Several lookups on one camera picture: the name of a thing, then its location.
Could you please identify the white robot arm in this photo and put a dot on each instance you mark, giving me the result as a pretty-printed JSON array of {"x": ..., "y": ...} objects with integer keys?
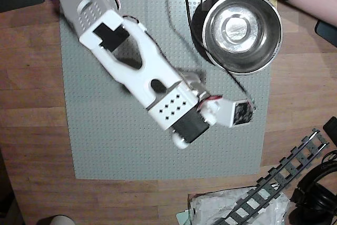
[{"x": 152, "y": 67}]

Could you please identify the large grey lego baseplate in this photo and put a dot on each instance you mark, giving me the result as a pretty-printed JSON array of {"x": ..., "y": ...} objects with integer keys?
[{"x": 118, "y": 143}]

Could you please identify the grey lego train track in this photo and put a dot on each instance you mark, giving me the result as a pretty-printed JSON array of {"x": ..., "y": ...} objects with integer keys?
[{"x": 289, "y": 168}]

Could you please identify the clear plastic bag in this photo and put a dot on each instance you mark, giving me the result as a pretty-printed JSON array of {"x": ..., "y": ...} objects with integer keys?
[{"x": 210, "y": 206}]

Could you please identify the pale green paper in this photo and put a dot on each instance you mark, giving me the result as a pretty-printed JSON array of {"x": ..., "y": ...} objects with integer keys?
[{"x": 183, "y": 218}]

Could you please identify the steel bowl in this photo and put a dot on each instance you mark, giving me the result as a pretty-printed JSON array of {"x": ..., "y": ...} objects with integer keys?
[{"x": 252, "y": 56}]

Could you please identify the black oblong object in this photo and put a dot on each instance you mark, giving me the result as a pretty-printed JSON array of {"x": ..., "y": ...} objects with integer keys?
[{"x": 331, "y": 128}]

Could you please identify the black headphones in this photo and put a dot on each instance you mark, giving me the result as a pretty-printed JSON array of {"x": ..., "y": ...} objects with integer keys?
[{"x": 316, "y": 198}]

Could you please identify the dark phone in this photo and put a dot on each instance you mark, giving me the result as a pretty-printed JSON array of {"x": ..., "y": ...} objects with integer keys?
[{"x": 327, "y": 34}]

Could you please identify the white cylinder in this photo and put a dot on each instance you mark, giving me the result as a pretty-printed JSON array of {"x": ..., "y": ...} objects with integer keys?
[{"x": 55, "y": 220}]

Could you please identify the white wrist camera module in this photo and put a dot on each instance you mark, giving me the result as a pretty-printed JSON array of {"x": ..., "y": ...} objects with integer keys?
[{"x": 229, "y": 114}]

